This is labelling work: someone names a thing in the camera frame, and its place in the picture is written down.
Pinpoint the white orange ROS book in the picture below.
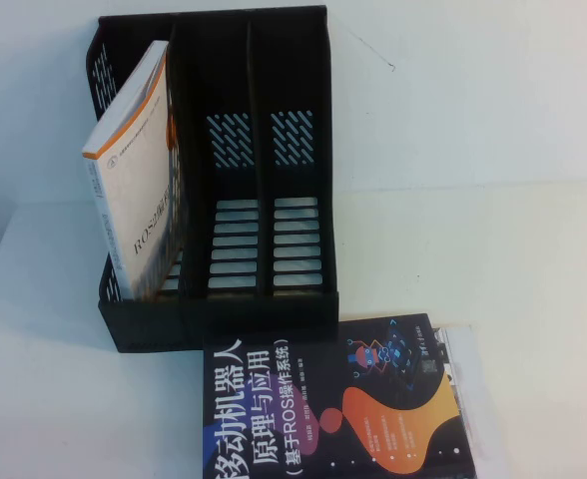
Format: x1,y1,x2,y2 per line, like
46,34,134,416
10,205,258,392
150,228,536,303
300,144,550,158
81,40,186,303

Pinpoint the black plastic book stand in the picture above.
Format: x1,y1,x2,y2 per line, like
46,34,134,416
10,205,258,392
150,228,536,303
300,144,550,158
83,4,341,354

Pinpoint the dark colourful robot book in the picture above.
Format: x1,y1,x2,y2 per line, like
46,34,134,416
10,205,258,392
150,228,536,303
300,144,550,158
201,312,477,479

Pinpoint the white car suspension book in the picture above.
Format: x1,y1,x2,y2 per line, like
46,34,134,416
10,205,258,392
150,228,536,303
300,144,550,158
432,322,512,479

